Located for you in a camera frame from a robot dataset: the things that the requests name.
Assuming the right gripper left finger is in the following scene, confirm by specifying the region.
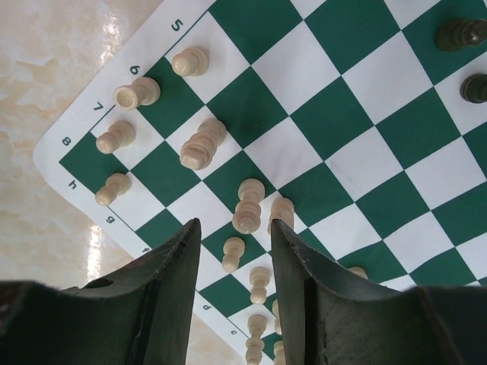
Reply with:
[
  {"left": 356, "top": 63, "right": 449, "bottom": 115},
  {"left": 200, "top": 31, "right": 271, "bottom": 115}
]
[{"left": 1, "top": 219, "right": 201, "bottom": 364}]

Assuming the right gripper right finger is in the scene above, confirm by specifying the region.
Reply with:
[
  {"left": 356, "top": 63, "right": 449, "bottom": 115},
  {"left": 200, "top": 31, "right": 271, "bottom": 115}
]
[{"left": 271, "top": 220, "right": 486, "bottom": 364}]

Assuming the green white chess mat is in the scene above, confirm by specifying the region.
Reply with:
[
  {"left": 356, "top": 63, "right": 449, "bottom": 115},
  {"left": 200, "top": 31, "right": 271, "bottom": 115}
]
[{"left": 33, "top": 1, "right": 486, "bottom": 364}]

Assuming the light pawn chess piece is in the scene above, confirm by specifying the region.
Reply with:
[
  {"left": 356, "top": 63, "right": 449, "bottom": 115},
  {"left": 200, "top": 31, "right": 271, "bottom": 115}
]
[{"left": 221, "top": 236, "right": 245, "bottom": 273}]

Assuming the light rook chess piece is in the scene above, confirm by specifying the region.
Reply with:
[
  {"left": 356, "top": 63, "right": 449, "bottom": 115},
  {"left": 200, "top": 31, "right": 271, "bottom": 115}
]
[{"left": 113, "top": 77, "right": 161, "bottom": 110}]

